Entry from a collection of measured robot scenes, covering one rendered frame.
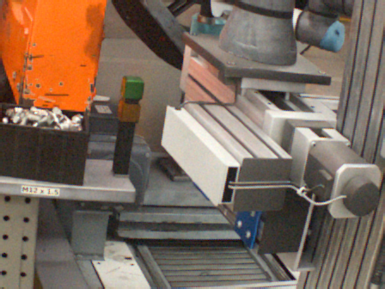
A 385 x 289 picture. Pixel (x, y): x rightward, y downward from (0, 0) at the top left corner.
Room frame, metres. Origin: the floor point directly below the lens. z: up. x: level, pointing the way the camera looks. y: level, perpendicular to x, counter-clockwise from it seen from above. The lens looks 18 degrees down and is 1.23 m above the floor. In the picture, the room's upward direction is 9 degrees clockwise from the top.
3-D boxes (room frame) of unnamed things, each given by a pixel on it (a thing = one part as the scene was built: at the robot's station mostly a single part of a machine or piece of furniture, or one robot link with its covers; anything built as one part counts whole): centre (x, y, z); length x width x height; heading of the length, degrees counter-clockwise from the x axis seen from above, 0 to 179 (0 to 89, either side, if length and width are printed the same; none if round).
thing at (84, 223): (2.58, 0.11, 0.26); 0.42 x 0.18 x 0.35; 17
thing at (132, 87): (2.08, 0.04, 0.64); 0.04 x 0.04 x 0.04; 17
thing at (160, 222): (2.79, -0.15, 0.13); 0.50 x 0.36 x 0.10; 107
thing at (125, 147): (2.08, 0.04, 0.55); 0.03 x 0.03 x 0.21; 17
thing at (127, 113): (2.08, 0.04, 0.59); 0.04 x 0.04 x 0.04; 17
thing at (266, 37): (1.82, -0.18, 0.87); 0.15 x 0.15 x 0.10
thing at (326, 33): (2.22, -0.37, 0.81); 0.11 x 0.08 x 0.09; 62
